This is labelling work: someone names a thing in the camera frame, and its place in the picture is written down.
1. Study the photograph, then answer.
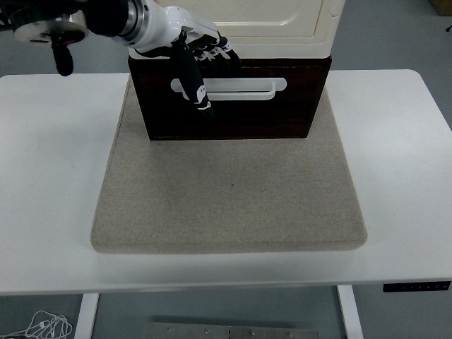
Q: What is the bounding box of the white drawer handle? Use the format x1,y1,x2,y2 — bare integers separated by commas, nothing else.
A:
169,77,288,102

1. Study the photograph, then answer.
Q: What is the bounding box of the cream plastic cabinet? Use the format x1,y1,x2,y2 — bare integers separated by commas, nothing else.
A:
127,0,345,60

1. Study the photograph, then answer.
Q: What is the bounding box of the white table leg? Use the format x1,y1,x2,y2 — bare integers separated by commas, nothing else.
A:
335,285,365,339
75,292,100,339

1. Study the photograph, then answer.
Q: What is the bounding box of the cardboard box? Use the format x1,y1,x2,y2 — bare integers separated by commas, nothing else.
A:
428,0,452,17

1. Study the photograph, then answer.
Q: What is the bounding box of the dark wooden drawer housing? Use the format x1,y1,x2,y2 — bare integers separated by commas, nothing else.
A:
127,55,333,141

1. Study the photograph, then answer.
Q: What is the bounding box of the white cable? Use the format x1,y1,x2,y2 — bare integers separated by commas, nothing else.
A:
0,310,73,339

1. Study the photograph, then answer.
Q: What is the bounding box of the black table control panel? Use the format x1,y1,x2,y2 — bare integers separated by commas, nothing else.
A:
383,280,452,293

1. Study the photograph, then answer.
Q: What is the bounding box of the beige felt mat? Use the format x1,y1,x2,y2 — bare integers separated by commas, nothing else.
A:
90,75,369,254

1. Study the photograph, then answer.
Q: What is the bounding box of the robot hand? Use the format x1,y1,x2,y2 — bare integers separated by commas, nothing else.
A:
132,0,244,121

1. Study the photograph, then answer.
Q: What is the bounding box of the dark wooden drawer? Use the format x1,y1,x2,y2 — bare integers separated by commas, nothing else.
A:
135,62,325,138

